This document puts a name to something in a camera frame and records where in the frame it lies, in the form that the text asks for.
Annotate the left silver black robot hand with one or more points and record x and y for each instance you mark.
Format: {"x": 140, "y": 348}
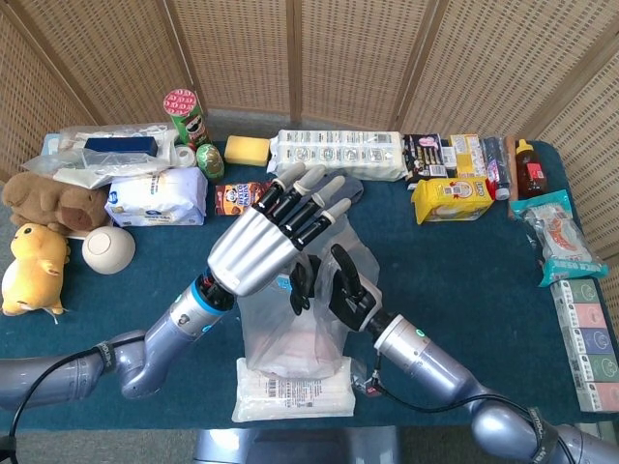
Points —
{"x": 256, "y": 246}

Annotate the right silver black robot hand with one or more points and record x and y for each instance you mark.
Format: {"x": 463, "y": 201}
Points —
{"x": 358, "y": 302}

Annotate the blue tube package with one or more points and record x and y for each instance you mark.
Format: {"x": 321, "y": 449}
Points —
{"x": 283, "y": 283}

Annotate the clear plastic shopping bag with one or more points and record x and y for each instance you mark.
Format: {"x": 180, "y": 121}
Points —
{"x": 271, "y": 333}

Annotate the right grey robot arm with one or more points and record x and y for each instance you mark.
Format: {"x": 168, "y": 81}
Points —
{"x": 425, "y": 362}

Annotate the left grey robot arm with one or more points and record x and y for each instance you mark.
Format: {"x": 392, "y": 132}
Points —
{"x": 169, "y": 333}

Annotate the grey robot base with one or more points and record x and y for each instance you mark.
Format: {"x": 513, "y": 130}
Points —
{"x": 295, "y": 447}

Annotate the clear bag with blue box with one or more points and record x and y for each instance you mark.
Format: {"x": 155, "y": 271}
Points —
{"x": 97, "y": 166}

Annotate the brown cookie box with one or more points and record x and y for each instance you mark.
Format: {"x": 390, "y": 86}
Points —
{"x": 239, "y": 198}

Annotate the small clear red-label packet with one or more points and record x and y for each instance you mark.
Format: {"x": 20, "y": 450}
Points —
{"x": 360, "y": 382}

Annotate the yellow sponge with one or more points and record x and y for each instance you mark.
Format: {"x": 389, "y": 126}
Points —
{"x": 246, "y": 151}

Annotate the green egg-shaped toy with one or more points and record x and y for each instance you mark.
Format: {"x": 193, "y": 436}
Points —
{"x": 210, "y": 162}

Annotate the blue table cover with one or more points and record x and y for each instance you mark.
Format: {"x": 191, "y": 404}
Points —
{"x": 459, "y": 290}

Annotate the grey cloth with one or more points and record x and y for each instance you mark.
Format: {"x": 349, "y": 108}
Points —
{"x": 355, "y": 190}

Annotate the white blue soft pack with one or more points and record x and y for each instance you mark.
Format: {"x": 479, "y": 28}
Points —
{"x": 155, "y": 195}

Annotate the white tape roll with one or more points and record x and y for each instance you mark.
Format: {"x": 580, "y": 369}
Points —
{"x": 185, "y": 155}

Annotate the white flat barcode package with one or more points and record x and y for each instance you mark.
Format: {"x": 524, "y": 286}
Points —
{"x": 290, "y": 401}

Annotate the long white tissue multipack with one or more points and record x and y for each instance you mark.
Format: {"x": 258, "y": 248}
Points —
{"x": 338, "y": 154}

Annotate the yellow snack package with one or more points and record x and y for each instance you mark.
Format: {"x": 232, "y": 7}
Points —
{"x": 450, "y": 200}

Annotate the green Pringles can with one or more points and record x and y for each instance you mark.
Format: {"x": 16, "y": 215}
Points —
{"x": 191, "y": 125}

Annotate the white round bowl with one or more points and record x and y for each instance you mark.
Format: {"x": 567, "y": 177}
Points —
{"x": 109, "y": 251}

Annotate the black pink snack box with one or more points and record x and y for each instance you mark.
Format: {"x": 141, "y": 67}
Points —
{"x": 423, "y": 157}

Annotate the dark blue box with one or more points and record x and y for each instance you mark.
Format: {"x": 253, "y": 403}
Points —
{"x": 121, "y": 145}

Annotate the small white barcode box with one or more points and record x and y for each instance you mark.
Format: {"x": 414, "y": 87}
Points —
{"x": 450, "y": 158}

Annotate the yellow orange box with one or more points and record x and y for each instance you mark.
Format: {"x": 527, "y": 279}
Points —
{"x": 468, "y": 154}

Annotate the dark purple tube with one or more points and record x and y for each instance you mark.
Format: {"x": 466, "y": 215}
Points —
{"x": 495, "y": 164}

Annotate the wicker folding screen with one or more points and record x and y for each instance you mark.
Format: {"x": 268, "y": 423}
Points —
{"x": 242, "y": 48}

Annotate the brown wooden stick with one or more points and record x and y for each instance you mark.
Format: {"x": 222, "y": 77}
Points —
{"x": 511, "y": 159}

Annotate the brown capybara plush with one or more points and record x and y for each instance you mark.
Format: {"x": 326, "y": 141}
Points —
{"x": 48, "y": 203}

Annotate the teal rice cracker pack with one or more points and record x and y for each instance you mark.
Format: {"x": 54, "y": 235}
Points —
{"x": 561, "y": 237}

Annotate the brown honey bottle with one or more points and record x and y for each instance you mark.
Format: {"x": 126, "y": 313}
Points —
{"x": 531, "y": 171}

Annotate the yellow plush toy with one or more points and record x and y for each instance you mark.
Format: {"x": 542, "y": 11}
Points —
{"x": 34, "y": 266}

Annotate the multicoloured box strip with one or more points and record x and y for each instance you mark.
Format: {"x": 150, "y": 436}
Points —
{"x": 587, "y": 338}

